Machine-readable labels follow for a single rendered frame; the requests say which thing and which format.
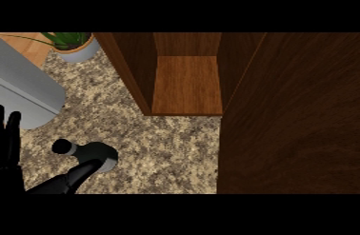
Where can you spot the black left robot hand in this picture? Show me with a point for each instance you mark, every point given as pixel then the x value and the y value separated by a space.
pixel 12 169

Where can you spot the brown wooden cabinet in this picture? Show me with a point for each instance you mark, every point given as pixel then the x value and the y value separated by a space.
pixel 186 86

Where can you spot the dark brown cabinet door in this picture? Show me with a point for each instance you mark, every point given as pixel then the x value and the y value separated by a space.
pixel 295 124

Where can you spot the grey rounded appliance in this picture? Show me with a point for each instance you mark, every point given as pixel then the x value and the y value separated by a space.
pixel 25 89

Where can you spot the green plant in grey pot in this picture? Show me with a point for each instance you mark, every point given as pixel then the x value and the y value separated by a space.
pixel 77 51

